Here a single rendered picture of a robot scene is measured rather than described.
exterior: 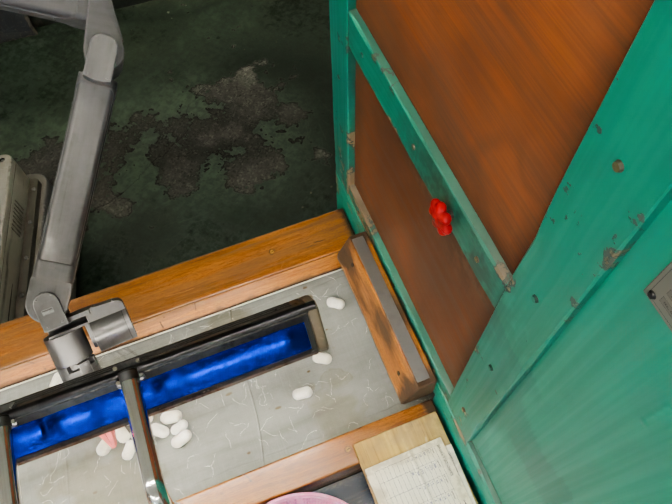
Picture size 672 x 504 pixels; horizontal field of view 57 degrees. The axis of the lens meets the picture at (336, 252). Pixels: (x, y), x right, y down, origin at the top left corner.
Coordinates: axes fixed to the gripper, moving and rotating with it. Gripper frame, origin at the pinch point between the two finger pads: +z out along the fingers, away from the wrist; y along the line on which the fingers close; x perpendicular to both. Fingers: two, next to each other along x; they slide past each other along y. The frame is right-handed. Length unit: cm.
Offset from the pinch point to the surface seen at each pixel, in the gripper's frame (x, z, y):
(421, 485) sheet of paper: -12.6, 21.6, 42.8
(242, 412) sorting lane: 5.2, 6.1, 20.0
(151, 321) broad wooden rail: 17.8, -12.0, 10.0
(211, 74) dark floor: 161, -65, 47
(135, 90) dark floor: 163, -68, 17
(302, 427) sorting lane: 1.1, 11.2, 28.7
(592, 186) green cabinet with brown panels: -62, -28, 51
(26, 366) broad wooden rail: 18.1, -12.4, -13.0
